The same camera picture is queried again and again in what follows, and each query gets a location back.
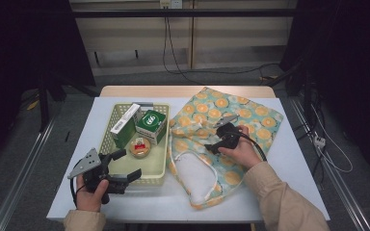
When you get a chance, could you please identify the black wall cable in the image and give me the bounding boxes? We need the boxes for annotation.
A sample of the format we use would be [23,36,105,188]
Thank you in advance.
[162,15,282,75]
[166,15,204,86]

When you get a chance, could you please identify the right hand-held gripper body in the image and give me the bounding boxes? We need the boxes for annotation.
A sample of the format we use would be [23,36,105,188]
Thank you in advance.
[212,114,244,150]

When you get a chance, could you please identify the black horizontal bar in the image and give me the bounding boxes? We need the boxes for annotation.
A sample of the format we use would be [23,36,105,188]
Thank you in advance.
[71,8,298,18]

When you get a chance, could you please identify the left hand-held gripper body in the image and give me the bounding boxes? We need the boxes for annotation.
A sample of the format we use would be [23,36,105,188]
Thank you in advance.
[66,147,129,205]

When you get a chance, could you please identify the round red label snack cup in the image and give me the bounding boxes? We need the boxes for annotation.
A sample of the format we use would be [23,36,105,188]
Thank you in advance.
[128,137,152,159]

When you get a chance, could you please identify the tall green and white box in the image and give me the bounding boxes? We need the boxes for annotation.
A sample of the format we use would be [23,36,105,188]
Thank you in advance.
[110,103,144,150]

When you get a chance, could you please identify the orange slice print cloth bag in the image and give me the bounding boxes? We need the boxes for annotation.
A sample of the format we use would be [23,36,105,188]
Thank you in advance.
[166,86,284,211]

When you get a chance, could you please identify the white wall socket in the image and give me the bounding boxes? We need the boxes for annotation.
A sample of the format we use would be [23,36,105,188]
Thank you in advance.
[159,0,183,10]

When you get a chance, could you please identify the square green and white box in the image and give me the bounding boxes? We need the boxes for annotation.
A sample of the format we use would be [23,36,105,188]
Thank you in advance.
[135,109,168,146]

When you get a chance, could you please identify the person's left hand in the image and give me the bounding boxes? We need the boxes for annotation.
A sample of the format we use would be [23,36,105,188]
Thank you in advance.
[75,180,110,212]

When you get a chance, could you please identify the white floor cable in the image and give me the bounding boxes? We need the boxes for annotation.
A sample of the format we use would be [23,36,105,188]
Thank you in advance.
[311,105,355,174]

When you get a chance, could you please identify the black metal stand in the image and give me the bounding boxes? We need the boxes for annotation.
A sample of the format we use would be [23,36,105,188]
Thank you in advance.
[266,61,316,136]
[37,71,100,133]

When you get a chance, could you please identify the right hand-held gripper cable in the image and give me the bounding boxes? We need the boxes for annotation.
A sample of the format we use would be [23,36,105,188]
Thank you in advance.
[235,131,268,163]

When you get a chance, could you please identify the dark curtain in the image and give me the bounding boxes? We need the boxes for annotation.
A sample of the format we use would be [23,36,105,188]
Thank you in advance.
[0,0,95,174]
[278,0,370,184]

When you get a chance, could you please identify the person's right hand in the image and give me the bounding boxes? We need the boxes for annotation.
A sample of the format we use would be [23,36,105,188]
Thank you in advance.
[225,124,264,171]

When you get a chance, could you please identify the pale green plastic basket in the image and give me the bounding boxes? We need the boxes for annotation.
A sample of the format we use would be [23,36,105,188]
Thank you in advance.
[97,102,172,187]

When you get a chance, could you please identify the left hand-held gripper cable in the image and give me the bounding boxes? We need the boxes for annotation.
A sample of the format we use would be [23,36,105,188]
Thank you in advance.
[69,176,86,208]

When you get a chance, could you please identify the metal floor rail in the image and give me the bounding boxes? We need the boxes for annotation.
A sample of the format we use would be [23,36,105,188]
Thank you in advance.
[0,118,57,231]
[290,97,370,231]

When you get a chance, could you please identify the white power strip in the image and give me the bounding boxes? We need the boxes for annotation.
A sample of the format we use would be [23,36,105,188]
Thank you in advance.
[312,134,327,149]

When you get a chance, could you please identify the hand-held gripper cable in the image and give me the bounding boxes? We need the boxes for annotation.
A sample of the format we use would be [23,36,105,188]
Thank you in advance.
[69,176,86,208]
[235,131,268,163]

